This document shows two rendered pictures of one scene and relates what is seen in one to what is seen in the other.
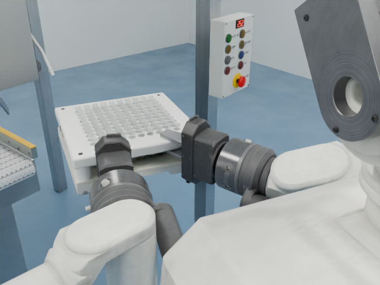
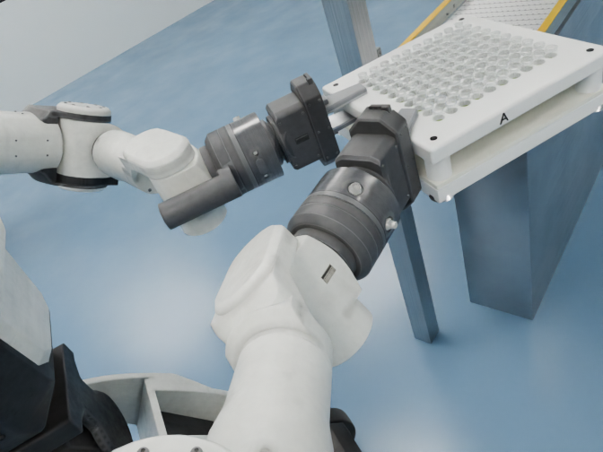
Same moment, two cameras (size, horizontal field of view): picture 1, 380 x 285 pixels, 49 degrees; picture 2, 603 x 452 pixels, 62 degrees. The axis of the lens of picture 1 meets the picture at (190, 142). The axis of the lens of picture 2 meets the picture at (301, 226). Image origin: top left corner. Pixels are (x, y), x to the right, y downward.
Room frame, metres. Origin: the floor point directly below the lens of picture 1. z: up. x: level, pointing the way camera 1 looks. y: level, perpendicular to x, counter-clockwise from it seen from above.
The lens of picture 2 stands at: (0.62, -0.47, 1.38)
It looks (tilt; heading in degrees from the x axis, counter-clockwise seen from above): 38 degrees down; 101
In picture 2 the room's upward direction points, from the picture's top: 22 degrees counter-clockwise
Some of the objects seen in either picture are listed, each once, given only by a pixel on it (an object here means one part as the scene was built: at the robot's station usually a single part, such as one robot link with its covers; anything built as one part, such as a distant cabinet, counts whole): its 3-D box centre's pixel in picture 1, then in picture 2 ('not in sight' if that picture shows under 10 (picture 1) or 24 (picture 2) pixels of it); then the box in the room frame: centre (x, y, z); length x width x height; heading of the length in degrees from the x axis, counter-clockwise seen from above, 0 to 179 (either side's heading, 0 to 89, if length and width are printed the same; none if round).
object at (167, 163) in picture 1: (127, 145); (455, 110); (0.76, 0.13, 1.02); 0.24 x 0.24 x 0.02; 23
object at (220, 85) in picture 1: (230, 55); not in sight; (1.42, -0.14, 1.02); 0.17 x 0.06 x 0.26; 140
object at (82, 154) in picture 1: (125, 124); (450, 76); (0.76, 0.13, 1.07); 0.25 x 0.24 x 0.02; 113
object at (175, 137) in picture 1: (176, 135); (397, 124); (0.67, 0.02, 1.09); 0.06 x 0.03 x 0.02; 55
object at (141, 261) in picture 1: (137, 240); (205, 186); (0.43, 0.07, 1.06); 0.11 x 0.11 x 0.11; 15
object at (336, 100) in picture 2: not in sight; (341, 95); (0.62, 0.13, 1.09); 0.06 x 0.03 x 0.02; 15
